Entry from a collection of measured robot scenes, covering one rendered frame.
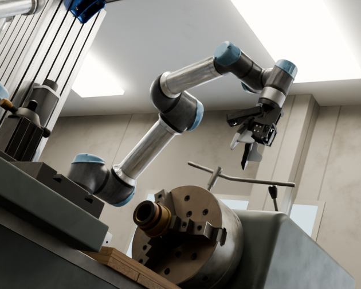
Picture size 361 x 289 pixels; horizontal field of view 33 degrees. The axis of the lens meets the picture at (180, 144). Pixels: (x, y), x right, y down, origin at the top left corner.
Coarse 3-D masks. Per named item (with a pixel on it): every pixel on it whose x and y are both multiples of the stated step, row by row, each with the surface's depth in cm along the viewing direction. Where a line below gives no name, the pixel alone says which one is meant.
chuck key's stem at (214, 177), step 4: (216, 168) 179; (220, 168) 179; (216, 172) 178; (220, 172) 179; (212, 176) 178; (216, 176) 178; (212, 180) 178; (216, 180) 178; (208, 184) 178; (212, 184) 177; (208, 188) 177
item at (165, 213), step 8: (136, 208) 164; (144, 208) 164; (152, 208) 160; (160, 208) 162; (136, 216) 162; (144, 216) 165; (152, 216) 159; (160, 216) 161; (168, 216) 163; (136, 224) 161; (144, 224) 159; (152, 224) 160; (160, 224) 161; (168, 224) 162; (144, 232) 165; (152, 232) 161; (160, 232) 162
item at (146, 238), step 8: (144, 240) 165; (152, 240) 164; (160, 240) 166; (144, 248) 167; (152, 248) 165; (160, 248) 167; (168, 248) 169; (144, 256) 167; (152, 256) 166; (160, 256) 168; (144, 264) 166; (152, 264) 168
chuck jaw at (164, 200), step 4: (160, 192) 177; (164, 192) 176; (168, 192) 178; (156, 196) 177; (160, 196) 177; (164, 196) 175; (168, 196) 177; (156, 200) 173; (160, 200) 172; (164, 200) 173; (168, 200) 175; (172, 200) 178; (160, 204) 169; (164, 204) 171; (168, 204) 173; (172, 204) 176; (168, 208) 172; (172, 208) 174; (172, 212) 173
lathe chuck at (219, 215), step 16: (176, 192) 179; (192, 192) 175; (208, 192) 171; (176, 208) 175; (192, 208) 172; (208, 208) 168; (224, 208) 169; (224, 224) 164; (176, 240) 178; (192, 240) 165; (224, 240) 163; (176, 256) 166; (192, 256) 163; (208, 256) 159; (224, 256) 163; (160, 272) 166; (176, 272) 163; (192, 272) 160; (208, 272) 161; (224, 272) 164; (192, 288) 163; (208, 288) 165
